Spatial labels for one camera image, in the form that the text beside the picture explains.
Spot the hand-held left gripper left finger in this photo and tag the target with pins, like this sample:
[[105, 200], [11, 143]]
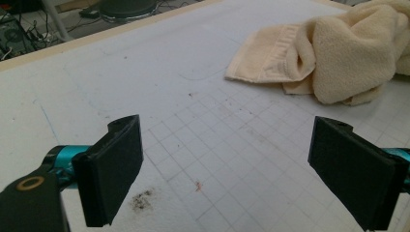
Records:
[[109, 174]]

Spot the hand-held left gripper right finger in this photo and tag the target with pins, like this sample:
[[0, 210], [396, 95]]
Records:
[[351, 167]]

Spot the cream terry towel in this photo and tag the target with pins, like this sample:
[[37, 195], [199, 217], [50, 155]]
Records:
[[338, 54]]

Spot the pale blue foam mat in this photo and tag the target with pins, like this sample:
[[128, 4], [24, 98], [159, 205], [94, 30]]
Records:
[[129, 80]]

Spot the white metal stand leg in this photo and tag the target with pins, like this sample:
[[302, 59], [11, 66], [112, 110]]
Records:
[[58, 21]]

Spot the black power adapter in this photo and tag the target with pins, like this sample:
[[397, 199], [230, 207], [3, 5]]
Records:
[[89, 13]]

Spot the black computer tower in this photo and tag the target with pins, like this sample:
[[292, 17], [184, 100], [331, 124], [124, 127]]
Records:
[[13, 38]]

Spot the black round stool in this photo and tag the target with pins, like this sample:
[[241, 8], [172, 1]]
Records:
[[127, 8]]

